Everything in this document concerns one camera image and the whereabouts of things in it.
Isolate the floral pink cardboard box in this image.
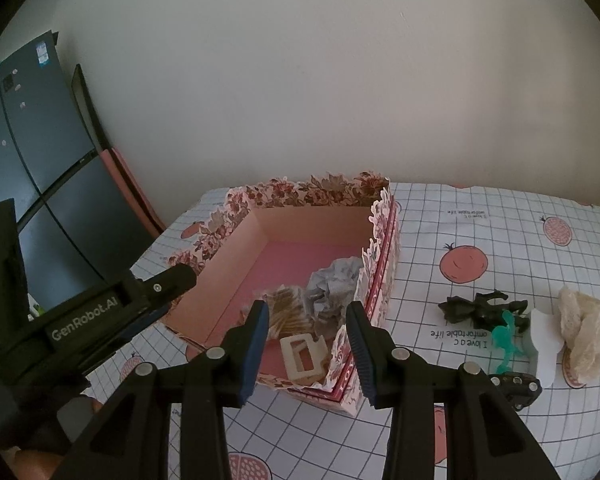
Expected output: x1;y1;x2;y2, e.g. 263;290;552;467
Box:
160;172;402;417

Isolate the green translucent toy figure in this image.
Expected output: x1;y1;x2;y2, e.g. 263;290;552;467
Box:
489;310;531;376

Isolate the person's left hand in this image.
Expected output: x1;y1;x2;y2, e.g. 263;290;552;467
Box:
2;393;104;480

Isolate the cream lace cloth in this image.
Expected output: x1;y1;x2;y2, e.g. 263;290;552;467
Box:
557;286;600;387

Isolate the checkered cloth covered desktop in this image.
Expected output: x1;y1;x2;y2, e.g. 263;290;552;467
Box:
82;182;600;480

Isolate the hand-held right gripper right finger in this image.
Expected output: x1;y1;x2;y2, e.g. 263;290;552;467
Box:
346;301;561;480

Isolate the small black toy car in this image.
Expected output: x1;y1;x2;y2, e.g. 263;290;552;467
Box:
490;372;544;411

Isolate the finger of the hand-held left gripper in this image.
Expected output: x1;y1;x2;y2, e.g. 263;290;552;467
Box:
130;264;198;311

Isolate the dark refrigerator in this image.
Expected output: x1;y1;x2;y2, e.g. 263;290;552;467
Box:
0;30;162;321

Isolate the black plastic toy figure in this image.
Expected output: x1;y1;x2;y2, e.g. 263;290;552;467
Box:
439;290;530;329

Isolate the pink leaning board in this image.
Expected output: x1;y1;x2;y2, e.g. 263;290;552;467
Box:
100;147;169;237

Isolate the white paper card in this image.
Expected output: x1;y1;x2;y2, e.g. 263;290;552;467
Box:
522;308;567;389

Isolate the cream rectangular hair clip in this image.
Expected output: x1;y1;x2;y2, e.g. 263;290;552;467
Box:
279;332;329;387

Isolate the white paper ball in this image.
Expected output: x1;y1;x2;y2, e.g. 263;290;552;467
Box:
306;256;364;333

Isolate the black leaning panel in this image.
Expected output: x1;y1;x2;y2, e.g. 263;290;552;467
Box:
72;64;112;153

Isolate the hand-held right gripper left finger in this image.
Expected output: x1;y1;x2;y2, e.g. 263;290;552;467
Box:
55;301;271;480

